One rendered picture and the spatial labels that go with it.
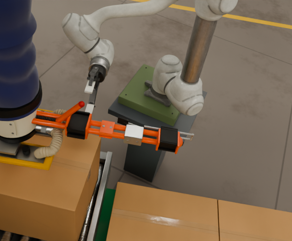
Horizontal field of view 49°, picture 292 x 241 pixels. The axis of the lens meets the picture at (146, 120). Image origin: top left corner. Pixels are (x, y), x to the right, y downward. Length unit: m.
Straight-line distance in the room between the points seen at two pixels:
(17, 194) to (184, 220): 0.91
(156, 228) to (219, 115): 1.71
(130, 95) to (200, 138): 1.15
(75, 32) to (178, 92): 0.61
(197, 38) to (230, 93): 2.03
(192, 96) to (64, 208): 0.85
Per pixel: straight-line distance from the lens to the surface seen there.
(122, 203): 1.83
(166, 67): 1.82
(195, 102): 1.71
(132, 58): 3.60
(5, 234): 1.79
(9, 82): 1.08
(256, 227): 2.00
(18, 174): 1.47
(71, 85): 3.20
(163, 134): 1.24
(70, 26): 1.47
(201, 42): 1.54
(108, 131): 1.22
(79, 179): 1.43
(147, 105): 1.93
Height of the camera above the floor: 2.17
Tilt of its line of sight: 47 degrees down
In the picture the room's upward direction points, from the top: 13 degrees clockwise
